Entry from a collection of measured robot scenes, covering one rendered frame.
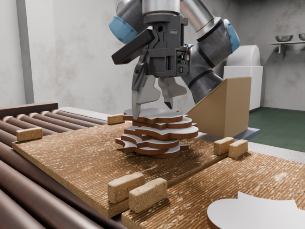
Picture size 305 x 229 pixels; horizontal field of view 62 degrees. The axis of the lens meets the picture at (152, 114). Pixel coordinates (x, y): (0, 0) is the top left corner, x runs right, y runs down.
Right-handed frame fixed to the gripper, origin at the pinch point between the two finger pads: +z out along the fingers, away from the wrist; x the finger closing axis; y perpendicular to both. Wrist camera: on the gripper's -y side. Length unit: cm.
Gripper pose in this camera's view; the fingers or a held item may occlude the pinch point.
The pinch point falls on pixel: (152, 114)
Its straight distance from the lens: 55.5
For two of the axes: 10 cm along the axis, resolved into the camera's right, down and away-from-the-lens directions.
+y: 8.5, 1.0, -5.2
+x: 5.3, -1.6, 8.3
